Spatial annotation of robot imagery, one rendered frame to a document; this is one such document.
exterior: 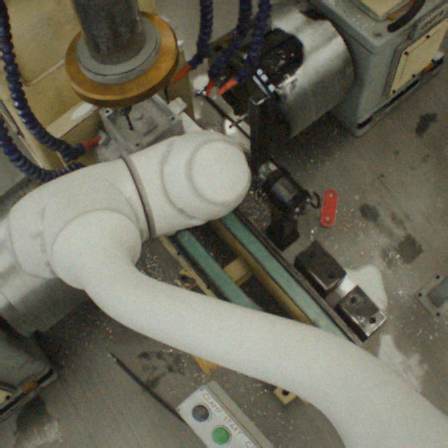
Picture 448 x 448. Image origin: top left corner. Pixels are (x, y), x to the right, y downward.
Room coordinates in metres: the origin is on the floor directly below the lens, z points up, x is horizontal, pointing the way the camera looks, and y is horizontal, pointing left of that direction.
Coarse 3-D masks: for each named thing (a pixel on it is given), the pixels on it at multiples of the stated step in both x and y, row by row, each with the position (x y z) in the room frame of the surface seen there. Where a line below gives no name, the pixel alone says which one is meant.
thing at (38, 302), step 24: (24, 192) 0.48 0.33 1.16; (0, 216) 0.44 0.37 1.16; (0, 240) 0.39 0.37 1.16; (0, 264) 0.35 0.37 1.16; (0, 288) 0.31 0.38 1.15; (24, 288) 0.31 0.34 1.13; (48, 288) 0.32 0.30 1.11; (72, 288) 0.32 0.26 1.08; (0, 312) 0.28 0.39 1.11; (24, 312) 0.28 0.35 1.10; (48, 312) 0.29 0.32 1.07
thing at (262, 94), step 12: (252, 96) 0.54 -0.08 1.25; (264, 96) 0.53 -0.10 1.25; (252, 108) 0.52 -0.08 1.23; (264, 108) 0.53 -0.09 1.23; (252, 120) 0.53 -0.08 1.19; (264, 120) 0.53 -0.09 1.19; (252, 132) 0.53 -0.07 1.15; (264, 132) 0.53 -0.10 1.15; (252, 144) 0.53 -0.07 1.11; (264, 144) 0.53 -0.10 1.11; (252, 156) 0.53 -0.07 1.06; (264, 156) 0.53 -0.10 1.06; (252, 168) 0.53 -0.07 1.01; (264, 168) 0.52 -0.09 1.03
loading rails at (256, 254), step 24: (240, 216) 0.47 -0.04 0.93; (168, 240) 0.45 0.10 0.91; (192, 240) 0.44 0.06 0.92; (240, 240) 0.43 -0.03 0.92; (264, 240) 0.42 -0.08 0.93; (192, 264) 0.39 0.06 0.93; (216, 264) 0.38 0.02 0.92; (240, 264) 0.40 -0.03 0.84; (264, 264) 0.37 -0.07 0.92; (288, 264) 0.36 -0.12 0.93; (216, 288) 0.33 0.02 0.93; (288, 288) 0.32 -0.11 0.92; (312, 288) 0.31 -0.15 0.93; (288, 312) 0.30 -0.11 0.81; (312, 312) 0.26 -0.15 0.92
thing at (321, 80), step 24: (288, 24) 0.75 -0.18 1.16; (312, 24) 0.75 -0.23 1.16; (216, 48) 0.74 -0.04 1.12; (240, 48) 0.70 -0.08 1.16; (264, 48) 0.70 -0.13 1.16; (288, 48) 0.69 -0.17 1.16; (312, 48) 0.70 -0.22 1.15; (336, 48) 0.71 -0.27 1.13; (264, 72) 0.65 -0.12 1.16; (288, 72) 0.65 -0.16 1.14; (312, 72) 0.66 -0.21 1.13; (336, 72) 0.67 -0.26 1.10; (240, 96) 0.69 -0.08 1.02; (288, 96) 0.61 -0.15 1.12; (312, 96) 0.62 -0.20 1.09; (336, 96) 0.65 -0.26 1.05; (240, 120) 0.61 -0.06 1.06; (288, 120) 0.58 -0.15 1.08; (312, 120) 0.61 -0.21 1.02
